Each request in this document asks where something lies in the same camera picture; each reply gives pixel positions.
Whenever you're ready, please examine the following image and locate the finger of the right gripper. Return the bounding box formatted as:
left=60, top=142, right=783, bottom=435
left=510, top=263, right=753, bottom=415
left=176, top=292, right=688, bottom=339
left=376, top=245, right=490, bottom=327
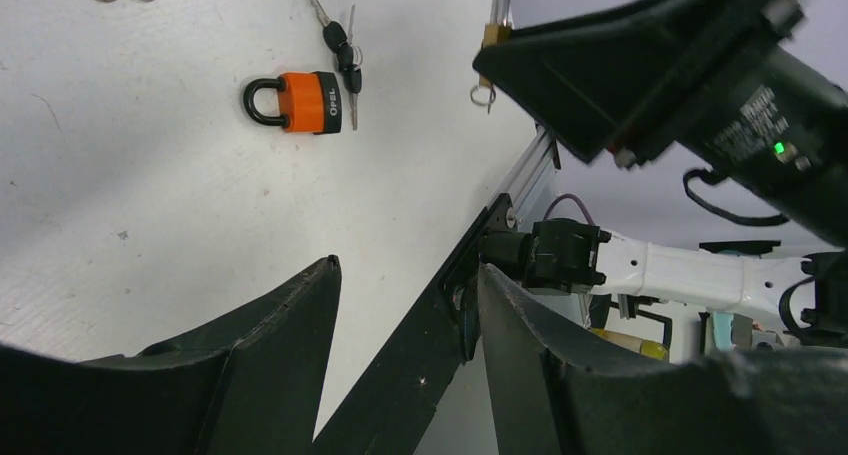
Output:
left=472, top=0, right=763, bottom=165

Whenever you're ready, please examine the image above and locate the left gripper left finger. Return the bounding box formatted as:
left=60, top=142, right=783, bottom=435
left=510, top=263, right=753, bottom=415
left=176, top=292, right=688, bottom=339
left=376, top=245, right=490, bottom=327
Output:
left=1, top=255, right=342, bottom=454

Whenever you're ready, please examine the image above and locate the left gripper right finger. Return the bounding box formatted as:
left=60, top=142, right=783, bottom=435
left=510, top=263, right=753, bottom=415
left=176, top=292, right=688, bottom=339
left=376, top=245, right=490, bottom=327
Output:
left=478, top=265, right=847, bottom=454

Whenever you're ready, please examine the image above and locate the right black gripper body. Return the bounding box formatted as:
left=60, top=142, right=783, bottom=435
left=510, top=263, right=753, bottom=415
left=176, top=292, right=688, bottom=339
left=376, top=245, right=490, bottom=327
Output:
left=609, top=0, right=813, bottom=170

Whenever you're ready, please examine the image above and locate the black-headed key bunch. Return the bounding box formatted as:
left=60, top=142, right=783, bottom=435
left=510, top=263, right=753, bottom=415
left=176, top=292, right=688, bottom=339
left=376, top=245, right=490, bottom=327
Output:
left=308, top=0, right=364, bottom=131

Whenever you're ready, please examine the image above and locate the orange padlock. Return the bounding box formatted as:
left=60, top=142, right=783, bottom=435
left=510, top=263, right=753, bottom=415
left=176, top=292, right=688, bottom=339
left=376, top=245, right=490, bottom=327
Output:
left=241, top=71, right=343, bottom=135

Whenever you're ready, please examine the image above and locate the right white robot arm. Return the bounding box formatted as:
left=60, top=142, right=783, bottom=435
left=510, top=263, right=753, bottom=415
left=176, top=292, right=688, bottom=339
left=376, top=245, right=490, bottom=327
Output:
left=473, top=0, right=847, bottom=348

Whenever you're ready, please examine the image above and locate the small brass padlock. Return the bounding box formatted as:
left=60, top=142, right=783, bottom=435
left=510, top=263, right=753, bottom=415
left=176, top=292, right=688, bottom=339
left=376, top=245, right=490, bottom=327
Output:
left=469, top=0, right=515, bottom=114

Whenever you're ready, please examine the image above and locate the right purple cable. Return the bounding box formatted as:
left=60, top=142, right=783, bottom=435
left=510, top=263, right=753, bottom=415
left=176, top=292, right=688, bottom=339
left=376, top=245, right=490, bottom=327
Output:
left=543, top=193, right=596, bottom=227

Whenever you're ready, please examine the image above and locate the aluminium table edge rail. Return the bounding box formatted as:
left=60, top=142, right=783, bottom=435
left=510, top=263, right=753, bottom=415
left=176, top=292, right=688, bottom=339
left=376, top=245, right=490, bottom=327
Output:
left=504, top=127, right=561, bottom=230

